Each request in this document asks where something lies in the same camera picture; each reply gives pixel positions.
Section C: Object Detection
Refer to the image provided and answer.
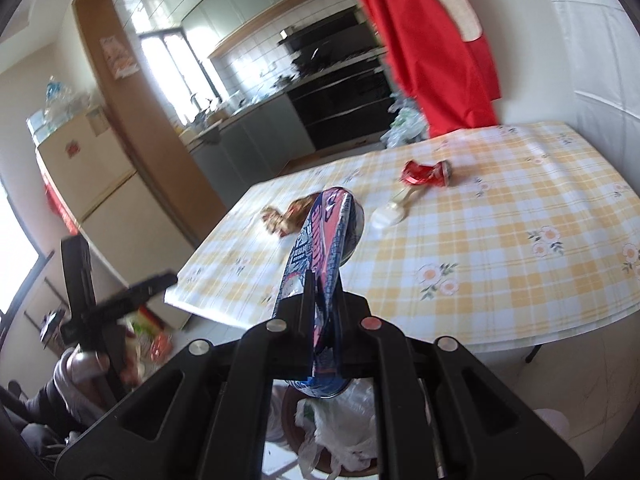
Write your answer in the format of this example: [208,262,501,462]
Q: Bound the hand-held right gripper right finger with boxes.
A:
[330,280,586,480]

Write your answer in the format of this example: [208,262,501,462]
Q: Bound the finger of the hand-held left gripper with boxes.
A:
[127,272,178,306]

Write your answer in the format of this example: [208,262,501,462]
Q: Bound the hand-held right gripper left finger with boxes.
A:
[54,270,318,480]

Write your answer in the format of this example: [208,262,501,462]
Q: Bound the trash bin with white bag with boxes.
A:
[267,377,386,480]

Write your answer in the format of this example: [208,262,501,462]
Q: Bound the crushed blue pink can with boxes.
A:
[270,186,363,401]

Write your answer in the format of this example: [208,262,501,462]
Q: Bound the person's left hand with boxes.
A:
[62,347,111,386]

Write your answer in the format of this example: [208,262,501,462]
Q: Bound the pile of colourful packets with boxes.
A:
[120,307,176,386]

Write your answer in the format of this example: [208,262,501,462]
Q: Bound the red hanging decoration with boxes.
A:
[44,175,76,223]

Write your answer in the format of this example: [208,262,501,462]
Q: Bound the beige refrigerator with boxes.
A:
[34,110,196,281]

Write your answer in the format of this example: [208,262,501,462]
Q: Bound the brown crumpled wrapper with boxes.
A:
[261,195,321,238]

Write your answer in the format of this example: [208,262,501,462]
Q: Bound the white plastic spoon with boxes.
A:
[369,185,421,228]

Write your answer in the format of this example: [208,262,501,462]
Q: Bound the yellow checked floral tablecloth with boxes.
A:
[164,121,640,356]

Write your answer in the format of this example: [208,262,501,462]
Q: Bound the grey lower kitchen cabinets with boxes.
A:
[187,92,316,196]

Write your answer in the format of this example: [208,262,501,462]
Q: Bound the crushed red can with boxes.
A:
[399,159,455,188]

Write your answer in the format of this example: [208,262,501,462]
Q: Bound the group of plastic bottles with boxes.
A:
[26,75,103,141]

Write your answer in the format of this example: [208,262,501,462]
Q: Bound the kitchen faucet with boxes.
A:
[189,92,211,121]

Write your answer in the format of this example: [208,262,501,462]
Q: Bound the kitchen window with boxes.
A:
[136,27,221,126]

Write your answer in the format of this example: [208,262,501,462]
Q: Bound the crumpled plastic bags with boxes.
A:
[380,92,428,148]

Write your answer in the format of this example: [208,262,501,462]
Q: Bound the black built-in oven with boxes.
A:
[287,55,401,151]

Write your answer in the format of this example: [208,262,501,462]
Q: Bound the pale green upper cabinets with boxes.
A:
[180,0,361,56]

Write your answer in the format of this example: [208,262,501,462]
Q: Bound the red hanging cloth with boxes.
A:
[345,0,502,137]

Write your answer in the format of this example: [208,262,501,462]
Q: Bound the black range hood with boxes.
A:
[277,7,376,51]

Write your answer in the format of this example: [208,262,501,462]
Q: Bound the wall calendar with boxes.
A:
[100,35,140,80]

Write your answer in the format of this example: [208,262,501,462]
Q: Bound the white wall sheet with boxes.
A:
[530,0,640,171]

